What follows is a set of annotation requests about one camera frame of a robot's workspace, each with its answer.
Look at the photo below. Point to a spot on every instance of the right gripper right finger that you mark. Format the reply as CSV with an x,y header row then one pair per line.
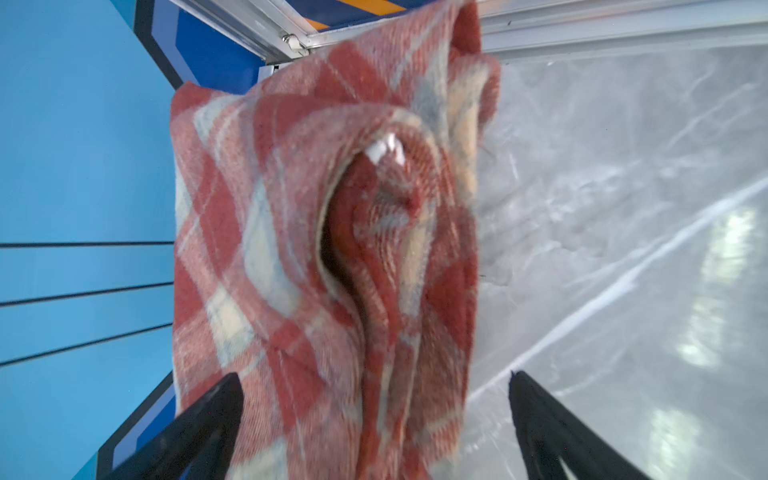
x,y
553,441

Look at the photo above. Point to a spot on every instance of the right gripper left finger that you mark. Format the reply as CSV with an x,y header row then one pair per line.
x,y
198,444

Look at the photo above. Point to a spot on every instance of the red plaid skirt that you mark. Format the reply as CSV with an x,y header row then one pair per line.
x,y
326,250

